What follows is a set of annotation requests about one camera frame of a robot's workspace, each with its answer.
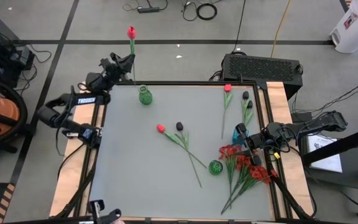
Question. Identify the orange vacuum cleaner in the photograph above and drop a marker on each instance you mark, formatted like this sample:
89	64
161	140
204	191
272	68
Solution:
2	112

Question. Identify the black power strip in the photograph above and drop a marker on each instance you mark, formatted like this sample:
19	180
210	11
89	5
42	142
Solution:
148	9

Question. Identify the squat green glass vase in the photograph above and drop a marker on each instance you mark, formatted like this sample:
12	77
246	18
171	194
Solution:
215	167

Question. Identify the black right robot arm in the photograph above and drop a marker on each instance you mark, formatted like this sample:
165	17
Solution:
322	123

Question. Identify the black computer case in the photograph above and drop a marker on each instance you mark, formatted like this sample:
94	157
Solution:
259	68

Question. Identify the red carnation spray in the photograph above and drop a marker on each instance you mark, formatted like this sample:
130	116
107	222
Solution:
228	152
244	162
259	174

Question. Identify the white paper sheet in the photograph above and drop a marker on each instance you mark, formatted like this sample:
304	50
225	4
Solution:
325	155

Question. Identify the white bin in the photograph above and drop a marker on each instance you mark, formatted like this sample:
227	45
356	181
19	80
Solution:
356	28

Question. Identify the wooden table side board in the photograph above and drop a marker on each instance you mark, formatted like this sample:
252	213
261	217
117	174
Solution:
70	174
277	99

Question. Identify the red artificial tulip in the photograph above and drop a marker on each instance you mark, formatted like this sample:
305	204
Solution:
160	128
131	32
227	88

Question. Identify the black cart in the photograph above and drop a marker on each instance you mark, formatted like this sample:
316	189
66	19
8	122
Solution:
353	168

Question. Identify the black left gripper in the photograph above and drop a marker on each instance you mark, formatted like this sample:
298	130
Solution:
112	72

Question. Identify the blue glass vase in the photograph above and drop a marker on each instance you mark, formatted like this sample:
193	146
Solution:
235	137

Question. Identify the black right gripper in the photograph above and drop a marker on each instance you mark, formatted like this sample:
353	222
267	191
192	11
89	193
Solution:
259	141

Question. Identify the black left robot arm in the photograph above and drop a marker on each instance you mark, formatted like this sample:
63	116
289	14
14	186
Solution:
73	101

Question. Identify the black table frame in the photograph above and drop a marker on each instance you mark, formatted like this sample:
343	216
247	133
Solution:
182	83

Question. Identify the tall green glass vase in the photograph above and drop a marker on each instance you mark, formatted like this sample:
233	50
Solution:
145	96

